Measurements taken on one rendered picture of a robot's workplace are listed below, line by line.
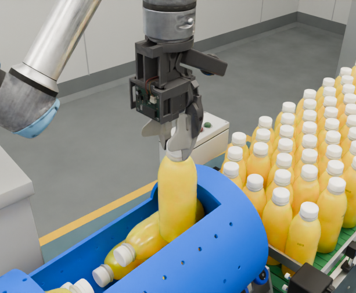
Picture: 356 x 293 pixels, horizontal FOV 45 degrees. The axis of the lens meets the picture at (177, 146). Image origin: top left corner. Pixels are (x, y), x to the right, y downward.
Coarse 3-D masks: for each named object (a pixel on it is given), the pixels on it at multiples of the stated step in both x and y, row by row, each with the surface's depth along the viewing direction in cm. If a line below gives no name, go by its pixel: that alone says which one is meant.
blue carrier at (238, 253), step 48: (240, 192) 84; (96, 240) 90; (192, 240) 75; (240, 240) 80; (0, 288) 64; (48, 288) 84; (96, 288) 91; (144, 288) 67; (192, 288) 72; (240, 288) 83
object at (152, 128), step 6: (150, 120) 71; (144, 126) 71; (150, 126) 72; (156, 126) 73; (162, 126) 74; (168, 126) 74; (144, 132) 71; (150, 132) 73; (156, 132) 74; (162, 132) 74; (168, 132) 75; (162, 138) 75; (168, 138) 75; (162, 144) 76
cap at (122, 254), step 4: (116, 248) 84; (120, 248) 84; (124, 248) 84; (116, 252) 84; (120, 252) 83; (124, 252) 83; (128, 252) 83; (116, 256) 85; (120, 256) 83; (124, 256) 83; (128, 256) 83; (120, 260) 84; (124, 260) 83; (128, 260) 83; (120, 264) 85; (124, 264) 83; (128, 264) 84
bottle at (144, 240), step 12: (156, 216) 89; (132, 228) 88; (144, 228) 86; (156, 228) 86; (132, 240) 85; (144, 240) 84; (156, 240) 85; (132, 252) 84; (144, 252) 84; (156, 252) 86
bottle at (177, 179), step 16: (176, 160) 74; (192, 160) 76; (160, 176) 76; (176, 176) 74; (192, 176) 76; (160, 192) 78; (176, 192) 76; (192, 192) 77; (160, 208) 80; (176, 208) 78; (192, 208) 80; (160, 224) 83; (176, 224) 80; (192, 224) 82
